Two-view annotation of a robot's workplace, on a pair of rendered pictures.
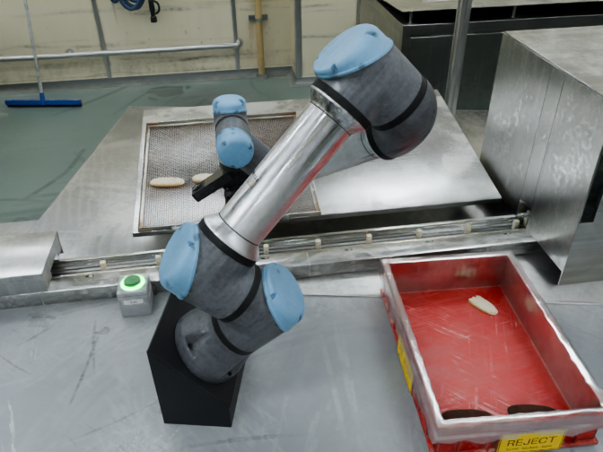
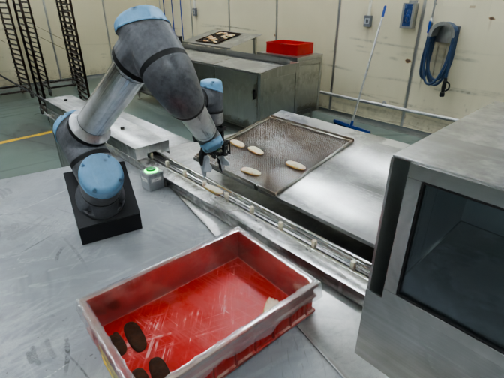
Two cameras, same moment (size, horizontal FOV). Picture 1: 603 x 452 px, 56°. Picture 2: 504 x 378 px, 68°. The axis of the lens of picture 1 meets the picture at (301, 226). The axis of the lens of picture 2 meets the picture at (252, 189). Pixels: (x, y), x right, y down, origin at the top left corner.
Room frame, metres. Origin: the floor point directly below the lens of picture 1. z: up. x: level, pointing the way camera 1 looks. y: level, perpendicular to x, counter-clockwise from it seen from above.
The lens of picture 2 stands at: (0.54, -0.98, 1.54)
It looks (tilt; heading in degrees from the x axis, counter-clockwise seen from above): 28 degrees down; 54
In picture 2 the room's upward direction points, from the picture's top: straight up
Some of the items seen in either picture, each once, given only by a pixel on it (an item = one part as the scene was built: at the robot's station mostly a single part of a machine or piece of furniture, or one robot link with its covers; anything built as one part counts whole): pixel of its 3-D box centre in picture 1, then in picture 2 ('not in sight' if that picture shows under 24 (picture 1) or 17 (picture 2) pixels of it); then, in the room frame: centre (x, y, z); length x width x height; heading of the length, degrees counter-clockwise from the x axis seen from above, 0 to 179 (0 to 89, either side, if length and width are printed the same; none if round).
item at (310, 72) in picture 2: not in sight; (287, 87); (3.89, 2.87, 0.44); 0.70 x 0.55 x 0.87; 98
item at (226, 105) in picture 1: (231, 122); (211, 95); (1.18, 0.16, 1.23); 0.09 x 0.08 x 0.11; 9
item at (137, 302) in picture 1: (136, 299); (153, 182); (1.02, 0.40, 0.84); 0.08 x 0.08 x 0.11; 8
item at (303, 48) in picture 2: not in sight; (289, 47); (3.89, 2.87, 0.94); 0.51 x 0.36 x 0.13; 102
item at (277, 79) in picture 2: not in sight; (217, 74); (3.36, 3.81, 0.51); 3.00 x 1.26 x 1.03; 98
